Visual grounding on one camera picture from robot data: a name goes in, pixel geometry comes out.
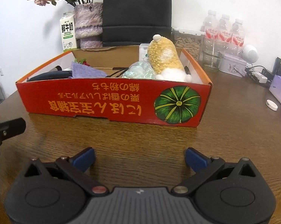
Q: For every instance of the dark navy cloth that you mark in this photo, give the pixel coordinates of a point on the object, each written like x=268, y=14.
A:
x=55, y=73

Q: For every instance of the black paper shopping bag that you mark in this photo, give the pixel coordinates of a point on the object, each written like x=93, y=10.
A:
x=133, y=22

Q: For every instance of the purple marbled ceramic vase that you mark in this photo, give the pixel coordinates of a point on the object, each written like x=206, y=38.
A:
x=89, y=25

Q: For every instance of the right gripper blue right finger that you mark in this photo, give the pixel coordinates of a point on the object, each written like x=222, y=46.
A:
x=205, y=170

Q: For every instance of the clear seed storage container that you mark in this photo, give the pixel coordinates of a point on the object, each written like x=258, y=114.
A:
x=190, y=40

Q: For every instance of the red artificial rose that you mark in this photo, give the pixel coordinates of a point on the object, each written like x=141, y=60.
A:
x=82, y=61

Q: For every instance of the black power adapter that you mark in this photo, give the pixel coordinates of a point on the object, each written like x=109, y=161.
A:
x=277, y=67

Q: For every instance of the red orange cardboard box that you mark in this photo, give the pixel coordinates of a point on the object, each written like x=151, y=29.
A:
x=115, y=98

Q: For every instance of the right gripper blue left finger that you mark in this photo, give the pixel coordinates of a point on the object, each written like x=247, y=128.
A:
x=74, y=168

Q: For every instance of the left pink water bottle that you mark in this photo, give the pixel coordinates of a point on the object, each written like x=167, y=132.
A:
x=209, y=27

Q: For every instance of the white floral tin box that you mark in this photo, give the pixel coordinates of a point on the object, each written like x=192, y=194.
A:
x=232, y=65

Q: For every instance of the small white round cap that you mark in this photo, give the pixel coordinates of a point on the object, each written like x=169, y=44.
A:
x=272, y=105

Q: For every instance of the clear glass cup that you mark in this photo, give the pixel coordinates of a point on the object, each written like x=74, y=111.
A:
x=211, y=60

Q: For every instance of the white green milk carton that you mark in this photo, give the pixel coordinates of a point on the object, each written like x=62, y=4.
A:
x=67, y=28

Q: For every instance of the white charger plug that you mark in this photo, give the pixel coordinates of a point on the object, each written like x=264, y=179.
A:
x=260, y=78

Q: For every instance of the right pink water bottle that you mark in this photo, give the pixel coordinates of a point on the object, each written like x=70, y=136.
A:
x=238, y=36

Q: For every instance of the pink water bottle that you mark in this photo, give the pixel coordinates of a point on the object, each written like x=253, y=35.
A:
x=209, y=27
x=224, y=33
x=238, y=36

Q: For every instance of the white round speaker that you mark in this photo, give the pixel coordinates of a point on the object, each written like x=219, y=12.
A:
x=250, y=56

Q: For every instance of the iridescent plastic bag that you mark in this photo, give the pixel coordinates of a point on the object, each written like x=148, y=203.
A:
x=140, y=70

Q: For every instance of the yellow plush toy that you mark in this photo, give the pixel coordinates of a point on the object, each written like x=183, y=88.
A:
x=165, y=62

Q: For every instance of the purple knitted cloth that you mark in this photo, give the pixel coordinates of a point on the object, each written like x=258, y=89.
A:
x=83, y=71

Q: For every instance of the middle pink water bottle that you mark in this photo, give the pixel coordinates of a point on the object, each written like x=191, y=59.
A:
x=224, y=33

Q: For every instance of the white plastic wipes container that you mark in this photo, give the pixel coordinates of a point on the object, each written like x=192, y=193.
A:
x=143, y=52

